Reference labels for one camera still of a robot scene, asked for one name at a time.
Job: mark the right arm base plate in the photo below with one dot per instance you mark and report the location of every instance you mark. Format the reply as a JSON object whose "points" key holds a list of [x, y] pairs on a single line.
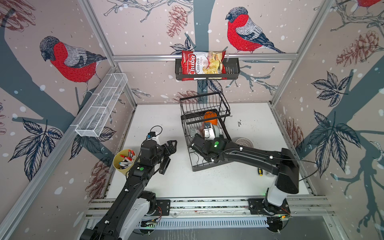
{"points": [[261, 207]]}

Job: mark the red cassava chips bag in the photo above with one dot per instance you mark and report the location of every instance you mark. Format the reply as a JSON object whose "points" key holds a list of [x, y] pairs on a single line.
{"points": [[203, 63]]}

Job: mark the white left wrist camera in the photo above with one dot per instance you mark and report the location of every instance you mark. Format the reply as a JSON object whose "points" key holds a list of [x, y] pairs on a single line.
{"points": [[153, 136]]}

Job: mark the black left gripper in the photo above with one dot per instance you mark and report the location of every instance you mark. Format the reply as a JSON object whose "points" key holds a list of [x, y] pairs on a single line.
{"points": [[172, 148]]}

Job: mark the black wall basket shelf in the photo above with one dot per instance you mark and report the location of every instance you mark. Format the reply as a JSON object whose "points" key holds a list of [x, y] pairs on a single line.
{"points": [[228, 69]]}

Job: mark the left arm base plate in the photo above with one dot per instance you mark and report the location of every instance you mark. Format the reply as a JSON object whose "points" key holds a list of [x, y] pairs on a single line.
{"points": [[159, 208]]}

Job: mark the black wire dish rack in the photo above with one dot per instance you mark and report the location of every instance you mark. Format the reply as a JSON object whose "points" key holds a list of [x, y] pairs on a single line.
{"points": [[193, 109]]}

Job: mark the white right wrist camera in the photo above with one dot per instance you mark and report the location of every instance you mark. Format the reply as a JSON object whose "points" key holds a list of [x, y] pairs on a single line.
{"points": [[208, 133]]}

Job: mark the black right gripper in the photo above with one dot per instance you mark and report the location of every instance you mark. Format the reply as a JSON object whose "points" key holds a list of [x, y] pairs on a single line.
{"points": [[202, 139]]}

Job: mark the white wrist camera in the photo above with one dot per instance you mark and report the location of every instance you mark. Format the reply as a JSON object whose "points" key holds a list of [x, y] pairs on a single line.
{"points": [[153, 136], [208, 133]]}

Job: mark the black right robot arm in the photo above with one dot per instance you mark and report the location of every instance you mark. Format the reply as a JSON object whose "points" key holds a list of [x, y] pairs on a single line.
{"points": [[282, 164]]}

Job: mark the orange plastic bowl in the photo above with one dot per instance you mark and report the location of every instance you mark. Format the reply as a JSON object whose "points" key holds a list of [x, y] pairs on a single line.
{"points": [[211, 117]]}

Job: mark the light green ceramic bowl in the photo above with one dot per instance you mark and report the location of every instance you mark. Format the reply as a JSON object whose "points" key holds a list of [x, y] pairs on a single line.
{"points": [[217, 131]]}

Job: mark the white wire mesh shelf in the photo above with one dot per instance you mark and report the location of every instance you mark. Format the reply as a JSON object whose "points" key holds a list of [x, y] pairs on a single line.
{"points": [[98, 113]]}

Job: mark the white line patterned bowl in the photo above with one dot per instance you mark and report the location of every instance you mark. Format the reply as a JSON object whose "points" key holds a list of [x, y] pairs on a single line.
{"points": [[244, 142]]}

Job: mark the black stapler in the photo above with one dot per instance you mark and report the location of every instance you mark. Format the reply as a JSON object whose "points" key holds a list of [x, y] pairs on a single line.
{"points": [[164, 165]]}

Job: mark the yellow cup with markers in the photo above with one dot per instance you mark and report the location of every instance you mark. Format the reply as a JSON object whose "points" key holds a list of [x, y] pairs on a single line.
{"points": [[124, 160]]}

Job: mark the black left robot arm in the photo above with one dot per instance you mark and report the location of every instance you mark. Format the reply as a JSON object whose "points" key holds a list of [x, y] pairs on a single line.
{"points": [[133, 202]]}

